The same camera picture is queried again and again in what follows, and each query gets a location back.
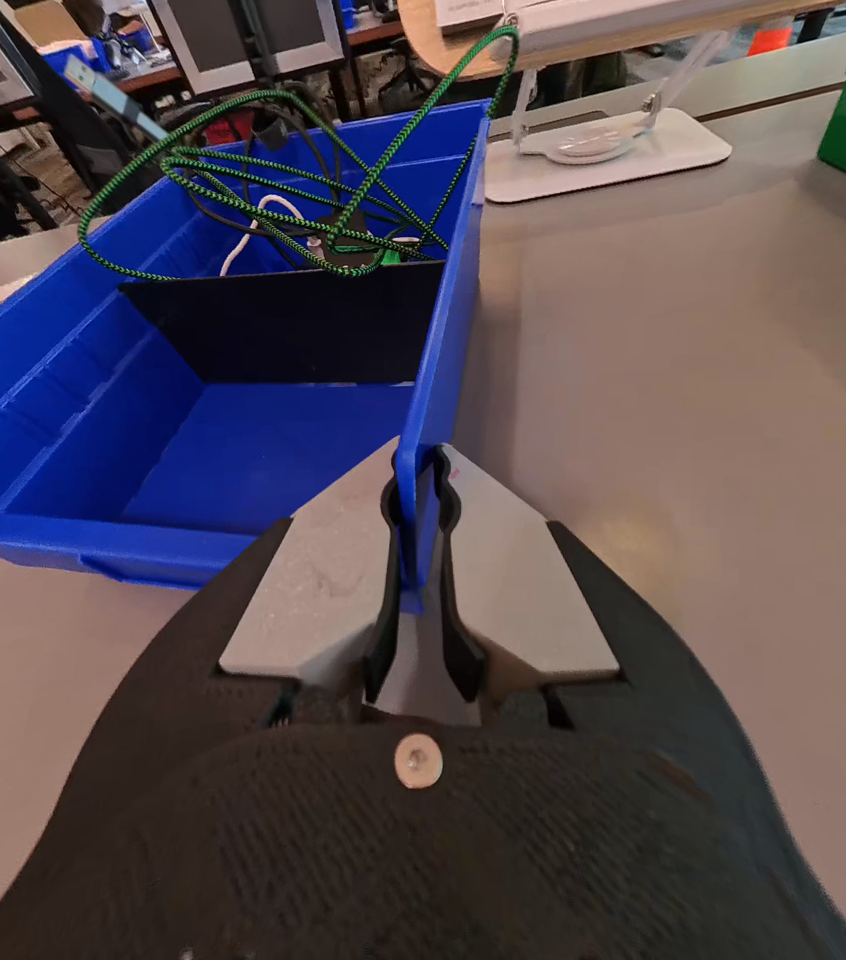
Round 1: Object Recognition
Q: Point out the white metal document stand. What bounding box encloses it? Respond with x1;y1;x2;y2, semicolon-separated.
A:
483;0;735;205

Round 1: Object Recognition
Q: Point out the black bin divider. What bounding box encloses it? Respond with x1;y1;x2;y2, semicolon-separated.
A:
117;260;448;387

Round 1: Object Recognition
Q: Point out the black hub cable grey plug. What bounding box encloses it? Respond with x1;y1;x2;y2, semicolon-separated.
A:
61;54;334;267

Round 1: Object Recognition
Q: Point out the blue plastic bin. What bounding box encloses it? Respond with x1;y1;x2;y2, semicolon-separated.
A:
0;97;493;618

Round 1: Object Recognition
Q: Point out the green braided usb cable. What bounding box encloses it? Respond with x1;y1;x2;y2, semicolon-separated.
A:
76;24;523;280

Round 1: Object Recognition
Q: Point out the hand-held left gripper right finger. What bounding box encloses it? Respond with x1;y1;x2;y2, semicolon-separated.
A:
434;442;624;702

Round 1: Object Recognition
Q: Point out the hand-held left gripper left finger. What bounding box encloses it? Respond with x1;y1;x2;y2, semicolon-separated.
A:
217;437;403;705

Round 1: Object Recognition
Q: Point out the orange traffic cone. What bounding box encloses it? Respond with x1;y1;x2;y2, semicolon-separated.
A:
747;18;797;57

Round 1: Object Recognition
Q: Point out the white cable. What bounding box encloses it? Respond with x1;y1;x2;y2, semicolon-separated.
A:
219;193;306;279

